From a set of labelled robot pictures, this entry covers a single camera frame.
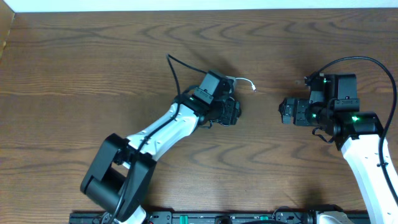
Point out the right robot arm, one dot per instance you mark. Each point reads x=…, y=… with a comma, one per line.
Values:
x=333, y=107

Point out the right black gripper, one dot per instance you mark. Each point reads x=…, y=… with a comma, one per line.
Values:
x=300, y=105

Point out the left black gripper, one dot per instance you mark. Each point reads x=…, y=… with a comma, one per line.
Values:
x=233, y=111

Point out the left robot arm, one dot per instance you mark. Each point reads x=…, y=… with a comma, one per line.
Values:
x=119, y=176

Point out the cardboard panel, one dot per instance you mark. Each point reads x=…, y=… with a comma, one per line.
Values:
x=6, y=20

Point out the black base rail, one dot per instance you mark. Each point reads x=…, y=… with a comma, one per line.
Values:
x=192, y=218

